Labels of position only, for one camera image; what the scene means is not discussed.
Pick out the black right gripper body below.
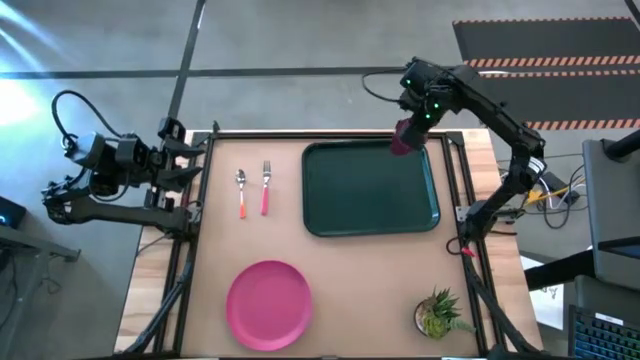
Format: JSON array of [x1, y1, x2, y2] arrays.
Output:
[[399, 89, 451, 139]]

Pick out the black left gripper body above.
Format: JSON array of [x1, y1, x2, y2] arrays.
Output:
[[147, 141, 177, 195]]

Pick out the red faceted plastic cup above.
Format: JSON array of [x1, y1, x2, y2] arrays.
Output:
[[390, 117, 430, 157]]

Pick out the spoon with orange handle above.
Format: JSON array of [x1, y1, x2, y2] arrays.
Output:
[[235, 168, 248, 220]]

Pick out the fork with pink handle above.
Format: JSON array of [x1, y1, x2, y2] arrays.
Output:
[[259, 159, 272, 217]]

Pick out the dark green tray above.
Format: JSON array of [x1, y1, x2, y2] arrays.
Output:
[[301, 139, 442, 238]]

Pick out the pink plastic plate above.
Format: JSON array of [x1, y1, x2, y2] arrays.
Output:
[[225, 259, 314, 352]]

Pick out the black hazard-striped floor mat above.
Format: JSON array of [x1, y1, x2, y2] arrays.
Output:
[[452, 17, 640, 132]]

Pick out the black power adapter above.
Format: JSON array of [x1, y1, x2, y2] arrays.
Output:
[[541, 171, 566, 194]]

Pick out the grey metal desk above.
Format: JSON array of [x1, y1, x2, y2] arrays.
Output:
[[0, 222, 82, 360]]

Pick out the black device with blue light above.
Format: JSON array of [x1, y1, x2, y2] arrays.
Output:
[[0, 195, 27, 230]]

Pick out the potted succulent plant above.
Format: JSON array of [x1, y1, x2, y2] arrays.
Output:
[[413, 286, 477, 341]]

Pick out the black metal beam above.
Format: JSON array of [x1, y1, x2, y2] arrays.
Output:
[[523, 248, 596, 292]]

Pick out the grey monitor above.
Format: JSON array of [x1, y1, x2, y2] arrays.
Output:
[[582, 130, 640, 291]]

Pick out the white paper sheet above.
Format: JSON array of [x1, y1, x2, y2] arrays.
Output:
[[519, 255, 566, 331]]

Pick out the black backlit keyboard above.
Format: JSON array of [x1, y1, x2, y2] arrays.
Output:
[[568, 304, 640, 360]]

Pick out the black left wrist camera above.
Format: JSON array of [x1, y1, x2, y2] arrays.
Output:
[[157, 116, 187, 144]]

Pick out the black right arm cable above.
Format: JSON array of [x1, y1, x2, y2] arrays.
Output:
[[361, 68, 407, 105]]

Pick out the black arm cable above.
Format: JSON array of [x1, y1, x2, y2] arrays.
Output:
[[361, 68, 407, 105], [50, 89, 124, 149]]

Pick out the black aluminium table frame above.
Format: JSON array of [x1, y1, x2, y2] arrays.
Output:
[[119, 119, 544, 360]]

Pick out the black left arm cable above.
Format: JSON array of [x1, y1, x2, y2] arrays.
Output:
[[50, 89, 124, 149]]

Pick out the yellow cable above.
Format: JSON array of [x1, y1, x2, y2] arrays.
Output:
[[524, 184, 584, 205]]

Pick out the white cable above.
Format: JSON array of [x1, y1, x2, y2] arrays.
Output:
[[499, 157, 586, 211]]

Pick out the black floor cable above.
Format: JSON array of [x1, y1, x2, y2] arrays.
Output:
[[497, 152, 587, 231]]

